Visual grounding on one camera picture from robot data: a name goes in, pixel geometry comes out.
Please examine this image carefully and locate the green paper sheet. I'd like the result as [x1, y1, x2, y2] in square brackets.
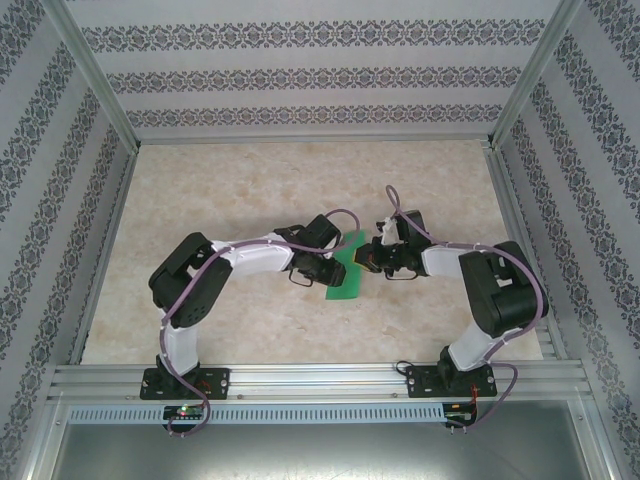
[323, 229, 369, 301]

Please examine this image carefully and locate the small circuit board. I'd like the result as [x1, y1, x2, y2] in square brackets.
[446, 403, 479, 426]

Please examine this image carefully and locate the circuit board with green light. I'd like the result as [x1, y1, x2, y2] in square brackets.
[163, 405, 207, 421]

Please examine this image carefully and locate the aluminium mounting rail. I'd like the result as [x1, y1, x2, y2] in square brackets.
[47, 363, 594, 401]

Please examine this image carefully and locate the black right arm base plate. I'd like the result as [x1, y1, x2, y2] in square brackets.
[403, 364, 499, 400]

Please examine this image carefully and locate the slotted grey cable duct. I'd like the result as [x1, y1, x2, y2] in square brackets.
[67, 403, 446, 425]

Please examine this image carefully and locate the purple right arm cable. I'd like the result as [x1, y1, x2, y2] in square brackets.
[383, 184, 547, 435]

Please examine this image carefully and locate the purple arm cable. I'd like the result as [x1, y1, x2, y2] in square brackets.
[158, 207, 362, 437]
[383, 184, 547, 435]

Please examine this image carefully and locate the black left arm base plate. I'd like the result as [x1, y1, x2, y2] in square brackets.
[139, 367, 231, 401]

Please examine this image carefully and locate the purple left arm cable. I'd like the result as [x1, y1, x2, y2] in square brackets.
[158, 207, 362, 437]

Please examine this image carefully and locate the aluminium frame post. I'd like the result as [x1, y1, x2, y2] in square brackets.
[482, 0, 586, 151]
[46, 0, 143, 154]

